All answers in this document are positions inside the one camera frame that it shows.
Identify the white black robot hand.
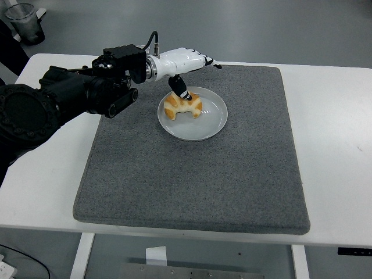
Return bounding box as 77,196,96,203
152,47,223,102

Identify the golden croissant bread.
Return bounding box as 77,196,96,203
163,92,203,120

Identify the white round plate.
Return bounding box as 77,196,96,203
157,86,229,142

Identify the grey metal plate with screws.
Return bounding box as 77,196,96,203
118,262,266,279

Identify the grey felt mat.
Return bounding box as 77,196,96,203
71,63,311,235

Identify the grey bin with plastic liner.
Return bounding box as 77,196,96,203
4,2,46,46

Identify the person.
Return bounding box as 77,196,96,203
0,20,30,63

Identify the white table leg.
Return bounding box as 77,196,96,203
69,232,95,279
291,245,310,279

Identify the black table control panel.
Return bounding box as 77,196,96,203
337,247,372,257

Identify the white power strip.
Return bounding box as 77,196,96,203
0,254,17,279

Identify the black floor cable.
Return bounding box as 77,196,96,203
0,244,51,279

